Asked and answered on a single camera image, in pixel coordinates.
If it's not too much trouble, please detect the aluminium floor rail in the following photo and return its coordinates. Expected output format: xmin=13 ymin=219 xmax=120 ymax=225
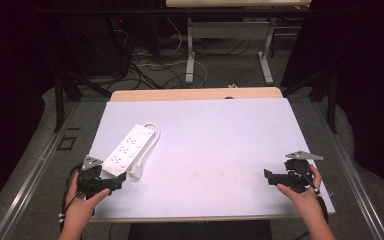
xmin=0 ymin=101 xmax=80 ymax=240
xmin=311 ymin=101 xmax=384 ymax=240

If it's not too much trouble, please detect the dark curtain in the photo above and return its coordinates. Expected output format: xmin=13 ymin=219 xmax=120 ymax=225
xmin=279 ymin=0 xmax=384 ymax=201
xmin=0 ymin=0 xmax=61 ymax=221

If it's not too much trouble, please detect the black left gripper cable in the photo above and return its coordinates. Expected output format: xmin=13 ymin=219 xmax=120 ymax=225
xmin=59 ymin=163 xmax=83 ymax=232

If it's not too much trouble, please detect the white floor cable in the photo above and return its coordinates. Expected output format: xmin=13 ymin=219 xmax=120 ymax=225
xmin=136 ymin=16 xmax=209 ymax=89

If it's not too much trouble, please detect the person's left hand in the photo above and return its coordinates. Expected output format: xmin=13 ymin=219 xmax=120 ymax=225
xmin=63 ymin=171 xmax=112 ymax=224

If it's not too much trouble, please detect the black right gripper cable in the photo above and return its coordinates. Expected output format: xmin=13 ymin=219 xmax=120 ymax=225
xmin=293 ymin=165 xmax=330 ymax=224

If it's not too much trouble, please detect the person's right hand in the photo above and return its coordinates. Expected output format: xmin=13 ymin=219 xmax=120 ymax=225
xmin=275 ymin=165 xmax=324 ymax=216

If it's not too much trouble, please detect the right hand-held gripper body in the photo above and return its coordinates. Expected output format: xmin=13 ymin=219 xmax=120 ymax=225
xmin=283 ymin=150 xmax=324 ymax=194

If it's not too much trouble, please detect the dark equipment cabinet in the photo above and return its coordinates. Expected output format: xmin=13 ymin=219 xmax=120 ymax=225
xmin=58 ymin=13 xmax=131 ymax=78

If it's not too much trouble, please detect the white desk with metal legs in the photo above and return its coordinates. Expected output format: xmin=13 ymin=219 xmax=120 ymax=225
xmin=165 ymin=0 xmax=312 ymax=86

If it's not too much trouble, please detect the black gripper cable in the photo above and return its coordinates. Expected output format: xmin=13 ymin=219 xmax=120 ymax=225
xmin=293 ymin=165 xmax=330 ymax=224
xmin=59 ymin=163 xmax=83 ymax=232

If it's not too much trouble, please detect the white power plug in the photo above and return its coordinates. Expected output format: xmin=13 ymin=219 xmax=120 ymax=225
xmin=128 ymin=164 xmax=144 ymax=179

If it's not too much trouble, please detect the white table mat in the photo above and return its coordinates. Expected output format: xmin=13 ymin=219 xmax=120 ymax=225
xmin=88 ymin=97 xmax=336 ymax=221

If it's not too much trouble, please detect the black metal stand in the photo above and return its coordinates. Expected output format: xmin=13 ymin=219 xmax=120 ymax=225
xmin=281 ymin=68 xmax=338 ymax=135
xmin=53 ymin=71 xmax=113 ymax=134

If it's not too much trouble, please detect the black floor outlet frame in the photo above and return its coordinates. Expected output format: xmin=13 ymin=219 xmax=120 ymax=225
xmin=56 ymin=135 xmax=78 ymax=152

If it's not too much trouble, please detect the white power strip cable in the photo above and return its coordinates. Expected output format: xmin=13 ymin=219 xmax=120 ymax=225
xmin=135 ymin=121 xmax=162 ymax=169

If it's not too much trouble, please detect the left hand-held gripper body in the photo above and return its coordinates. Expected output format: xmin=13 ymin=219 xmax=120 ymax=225
xmin=77 ymin=155 xmax=104 ymax=200

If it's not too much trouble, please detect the white power strip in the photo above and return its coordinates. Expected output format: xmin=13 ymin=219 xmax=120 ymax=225
xmin=101 ymin=123 xmax=156 ymax=178

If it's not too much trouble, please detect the black floor cable bundle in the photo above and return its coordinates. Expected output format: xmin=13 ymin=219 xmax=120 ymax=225
xmin=108 ymin=18 xmax=188 ymax=91

